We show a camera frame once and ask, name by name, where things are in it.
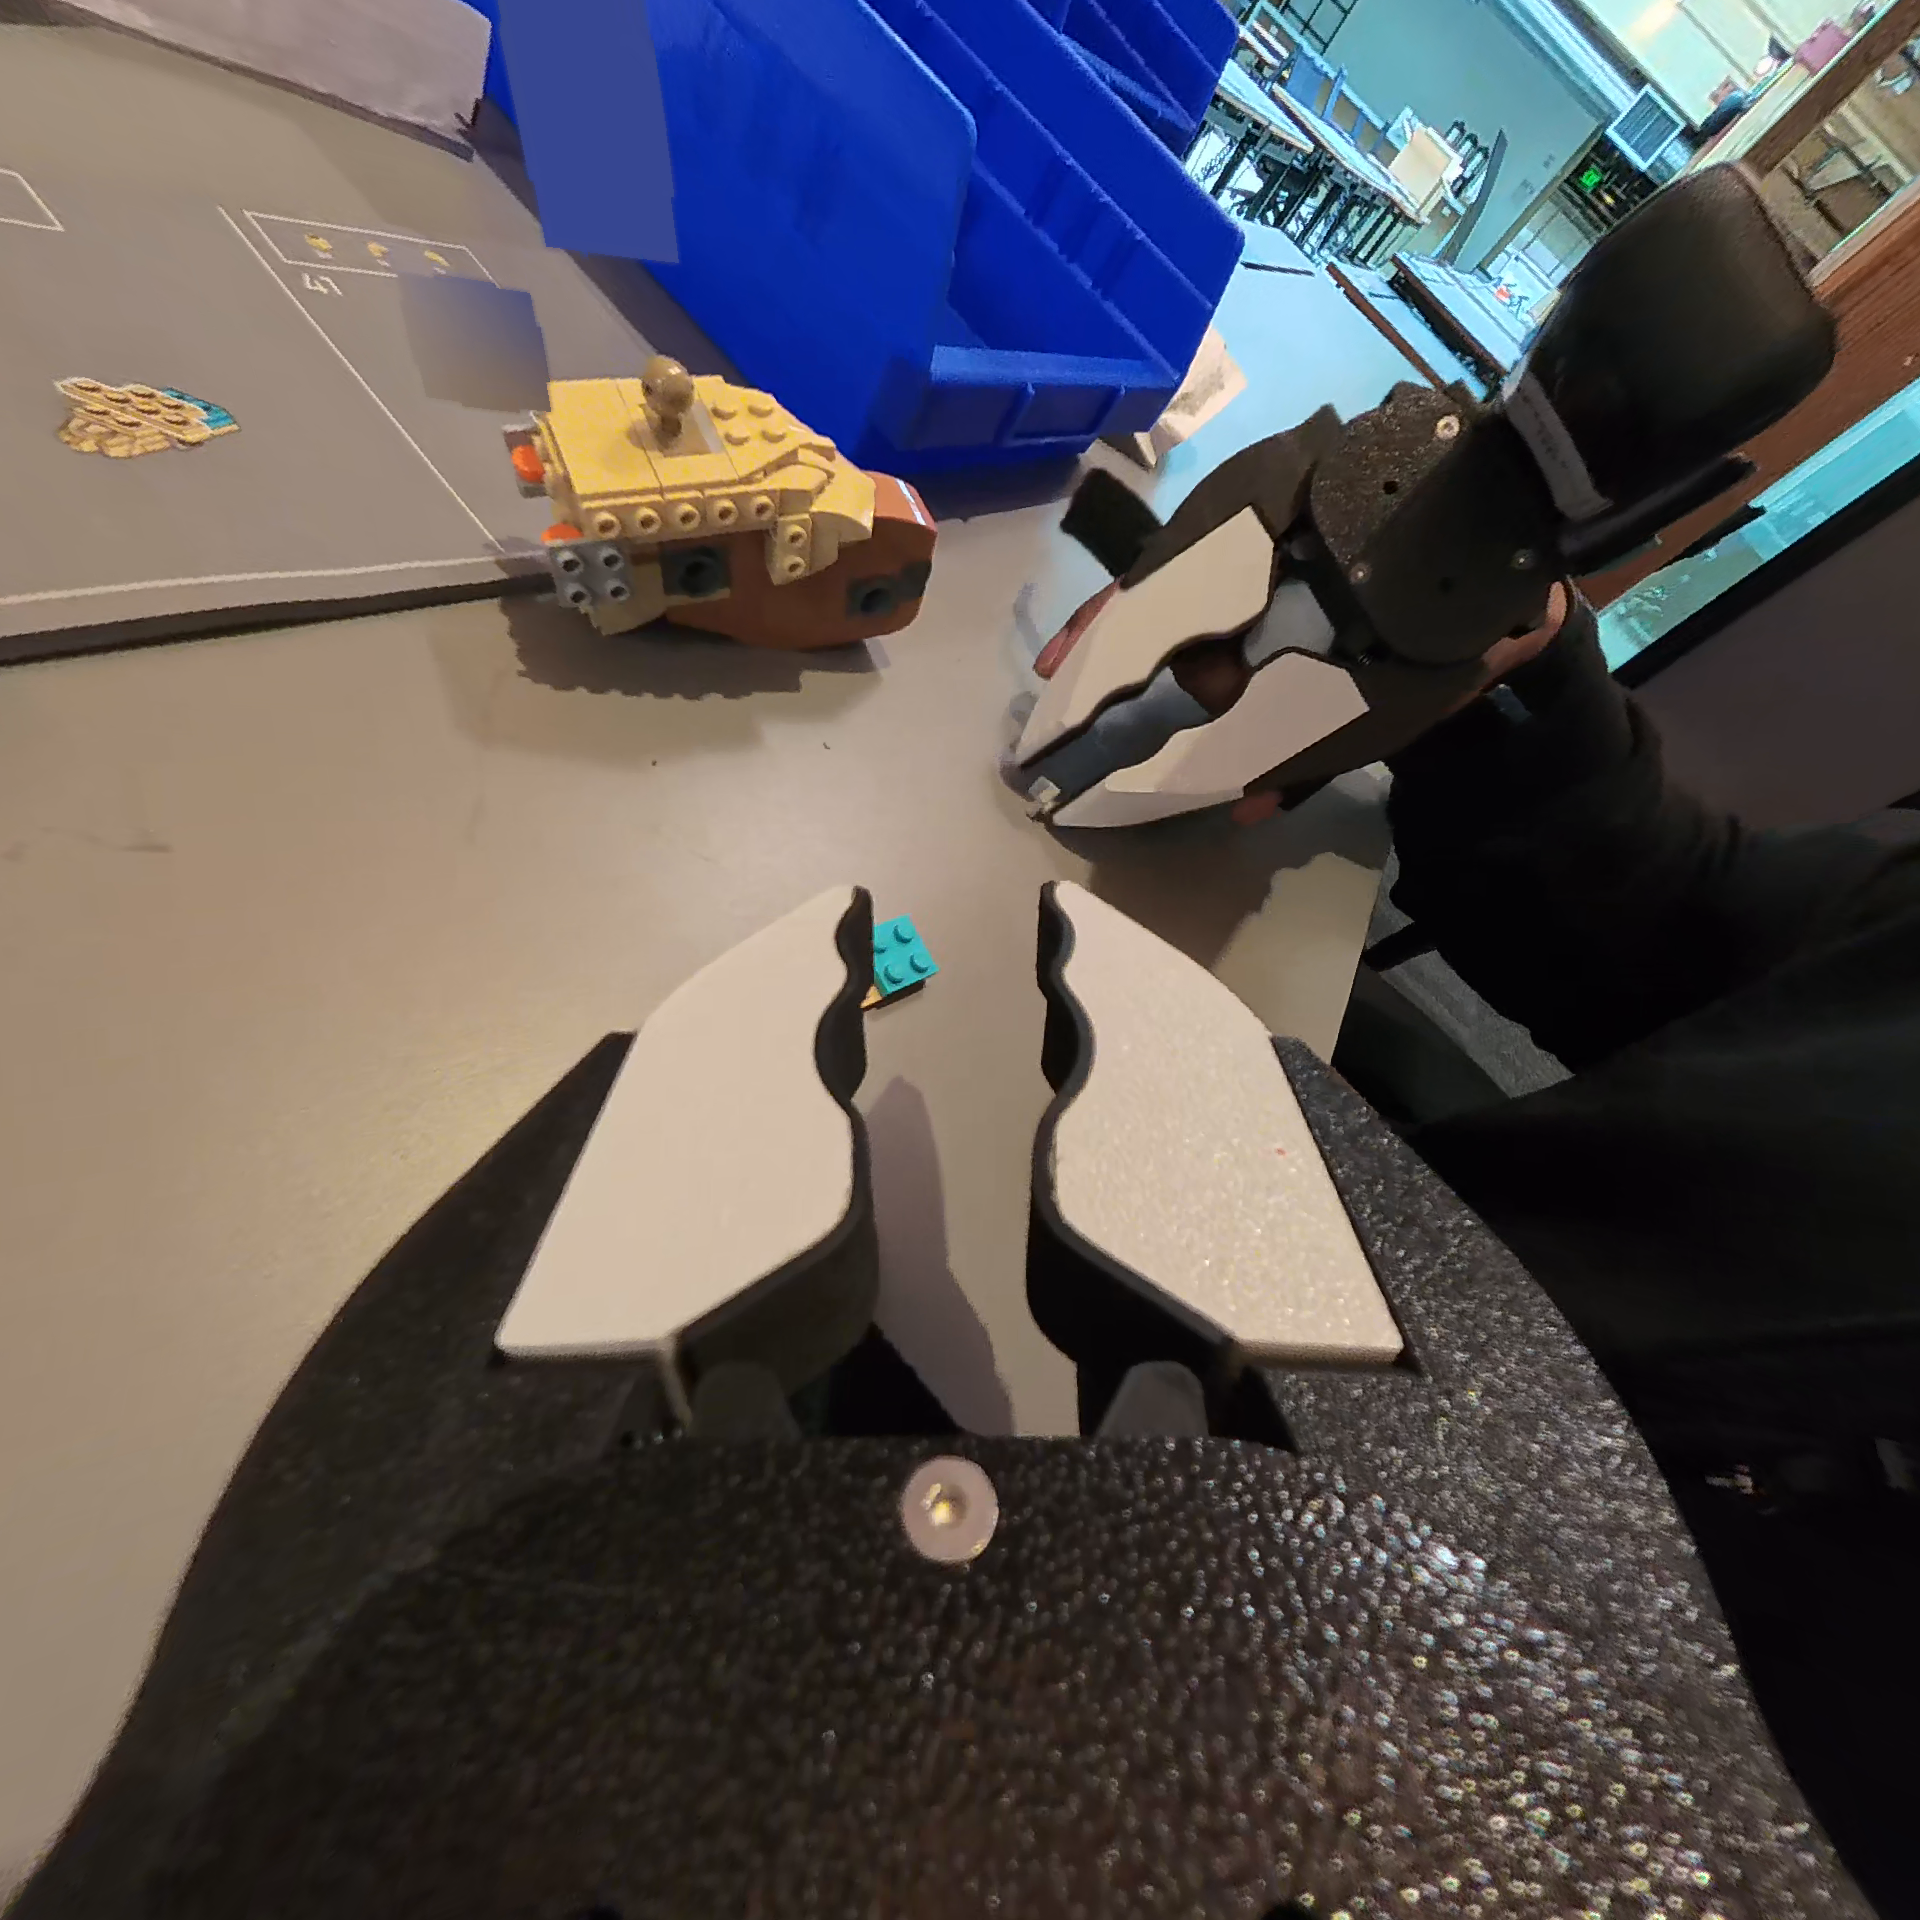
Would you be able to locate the grey desk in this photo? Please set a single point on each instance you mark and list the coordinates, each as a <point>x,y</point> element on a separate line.
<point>375,900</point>

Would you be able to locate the background work tables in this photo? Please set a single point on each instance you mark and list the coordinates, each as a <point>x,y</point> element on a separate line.
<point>1349,164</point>

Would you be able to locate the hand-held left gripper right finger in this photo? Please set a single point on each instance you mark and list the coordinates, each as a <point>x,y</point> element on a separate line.
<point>1202,1170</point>

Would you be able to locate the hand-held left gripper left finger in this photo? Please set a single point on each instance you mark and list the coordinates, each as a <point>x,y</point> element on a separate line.
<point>706,1170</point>

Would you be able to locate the large blue plastic bin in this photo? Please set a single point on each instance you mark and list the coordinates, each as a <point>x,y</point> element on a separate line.
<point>810,225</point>

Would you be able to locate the tan brown brick ship model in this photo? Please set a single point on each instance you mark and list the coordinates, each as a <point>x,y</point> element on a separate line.
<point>706,451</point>

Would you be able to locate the person's right hand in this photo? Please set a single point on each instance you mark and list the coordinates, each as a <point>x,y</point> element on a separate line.
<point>1207,682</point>

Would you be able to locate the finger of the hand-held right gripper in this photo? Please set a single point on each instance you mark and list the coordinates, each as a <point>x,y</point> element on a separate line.
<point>1260,734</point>
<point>1184,593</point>

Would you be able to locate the person's right forearm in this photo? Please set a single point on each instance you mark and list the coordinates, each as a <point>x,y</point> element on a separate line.
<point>1531,810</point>

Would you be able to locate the white printed paper bag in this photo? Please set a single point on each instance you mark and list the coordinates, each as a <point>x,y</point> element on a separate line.
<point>1202,397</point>

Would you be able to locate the teal square brick plate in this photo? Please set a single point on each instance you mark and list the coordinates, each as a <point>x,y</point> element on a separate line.
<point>901,948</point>

